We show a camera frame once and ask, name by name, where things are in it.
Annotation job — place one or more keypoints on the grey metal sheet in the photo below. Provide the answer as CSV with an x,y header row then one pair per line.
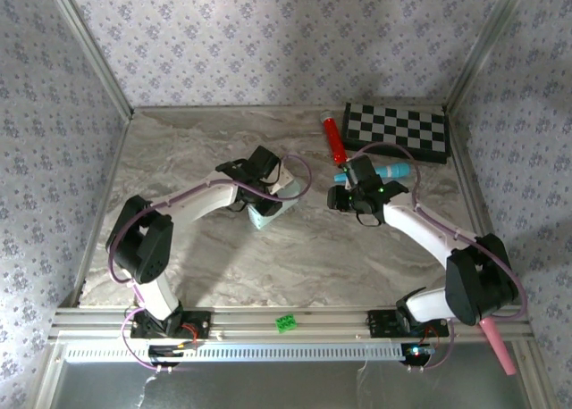
x,y
290,386

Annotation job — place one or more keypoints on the short aluminium table edge rail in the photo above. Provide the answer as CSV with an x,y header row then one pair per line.
x,y
268,108

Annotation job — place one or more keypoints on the black grey folding chessboard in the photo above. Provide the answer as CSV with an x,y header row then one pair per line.
x,y
393,130

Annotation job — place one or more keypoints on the aluminium corner post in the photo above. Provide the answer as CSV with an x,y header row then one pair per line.
x,y
89,52
487,43

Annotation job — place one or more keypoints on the pink toy microphone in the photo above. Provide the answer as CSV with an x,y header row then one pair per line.
x,y
498,344

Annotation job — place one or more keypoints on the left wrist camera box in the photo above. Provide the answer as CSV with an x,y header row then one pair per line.
x,y
263,161

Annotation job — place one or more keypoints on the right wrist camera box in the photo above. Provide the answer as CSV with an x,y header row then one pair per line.
x,y
362,170

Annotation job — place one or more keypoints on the green terminal block connector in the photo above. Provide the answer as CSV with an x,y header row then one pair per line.
x,y
286,324

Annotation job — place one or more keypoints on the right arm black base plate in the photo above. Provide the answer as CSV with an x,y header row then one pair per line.
x,y
380,324

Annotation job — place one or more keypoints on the black board with LED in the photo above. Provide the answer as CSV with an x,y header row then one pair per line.
x,y
415,353

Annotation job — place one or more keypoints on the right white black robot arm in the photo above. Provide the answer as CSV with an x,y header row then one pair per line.
x,y
478,284

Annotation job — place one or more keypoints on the black board with yellow plug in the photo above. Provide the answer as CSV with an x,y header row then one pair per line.
x,y
165,351

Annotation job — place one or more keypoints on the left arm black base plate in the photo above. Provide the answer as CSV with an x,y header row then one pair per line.
x,y
203,324

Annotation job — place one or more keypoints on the red glitter toy microphone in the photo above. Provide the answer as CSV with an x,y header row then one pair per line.
x,y
335,143

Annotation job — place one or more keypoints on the long aluminium frame rail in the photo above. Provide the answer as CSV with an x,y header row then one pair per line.
x,y
322,322

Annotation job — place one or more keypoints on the aluminium side rail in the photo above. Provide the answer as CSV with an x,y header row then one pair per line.
x,y
105,190
476,181

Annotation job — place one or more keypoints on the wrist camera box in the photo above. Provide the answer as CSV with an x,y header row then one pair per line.
x,y
362,170
263,161

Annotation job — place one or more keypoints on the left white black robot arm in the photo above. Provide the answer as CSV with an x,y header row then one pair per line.
x,y
143,244

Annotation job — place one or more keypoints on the teal marker pen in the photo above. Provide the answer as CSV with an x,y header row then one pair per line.
x,y
395,170

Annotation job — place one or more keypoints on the light blue paper box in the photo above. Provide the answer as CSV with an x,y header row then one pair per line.
x,y
261,221

